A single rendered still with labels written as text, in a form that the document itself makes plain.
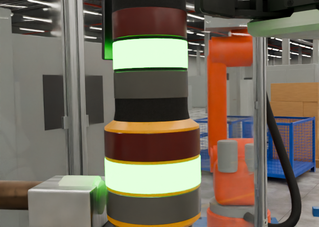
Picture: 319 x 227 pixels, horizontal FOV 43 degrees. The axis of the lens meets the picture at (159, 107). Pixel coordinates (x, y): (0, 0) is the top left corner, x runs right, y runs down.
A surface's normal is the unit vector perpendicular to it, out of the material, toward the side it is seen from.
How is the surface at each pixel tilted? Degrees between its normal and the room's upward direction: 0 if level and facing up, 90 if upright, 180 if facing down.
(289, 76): 90
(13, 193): 67
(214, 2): 89
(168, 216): 90
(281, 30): 130
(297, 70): 90
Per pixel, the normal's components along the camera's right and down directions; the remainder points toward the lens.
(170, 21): 0.52, 0.04
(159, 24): 0.28, 0.04
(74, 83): 0.71, 0.02
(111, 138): -0.78, 0.05
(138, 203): -0.24, 0.06
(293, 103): -0.56, 0.06
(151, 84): 0.03, 0.05
